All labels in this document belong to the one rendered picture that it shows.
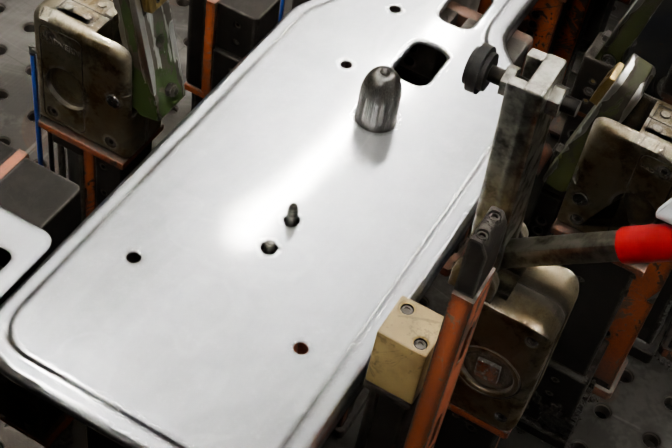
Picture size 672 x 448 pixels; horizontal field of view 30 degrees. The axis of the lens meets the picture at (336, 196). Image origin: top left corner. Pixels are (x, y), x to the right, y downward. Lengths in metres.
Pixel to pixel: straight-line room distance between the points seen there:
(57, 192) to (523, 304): 0.34
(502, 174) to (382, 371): 0.14
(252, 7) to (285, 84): 0.10
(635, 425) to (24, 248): 0.61
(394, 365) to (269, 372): 0.09
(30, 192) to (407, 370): 0.31
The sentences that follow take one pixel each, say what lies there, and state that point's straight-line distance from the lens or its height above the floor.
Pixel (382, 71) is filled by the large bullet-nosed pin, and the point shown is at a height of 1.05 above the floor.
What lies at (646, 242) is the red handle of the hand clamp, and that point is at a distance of 0.73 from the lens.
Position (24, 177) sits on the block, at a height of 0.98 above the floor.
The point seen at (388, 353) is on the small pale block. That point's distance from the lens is 0.75.
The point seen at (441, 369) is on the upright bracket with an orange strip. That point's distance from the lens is 0.71.
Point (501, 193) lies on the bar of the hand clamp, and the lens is 0.74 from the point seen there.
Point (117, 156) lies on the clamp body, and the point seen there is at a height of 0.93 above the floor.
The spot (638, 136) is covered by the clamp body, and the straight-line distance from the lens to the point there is 0.90.
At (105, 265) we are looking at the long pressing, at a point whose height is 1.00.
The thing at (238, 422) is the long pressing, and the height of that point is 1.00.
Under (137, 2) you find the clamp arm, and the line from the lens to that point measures 0.90.
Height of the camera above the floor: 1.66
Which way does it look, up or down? 48 degrees down
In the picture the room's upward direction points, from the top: 10 degrees clockwise
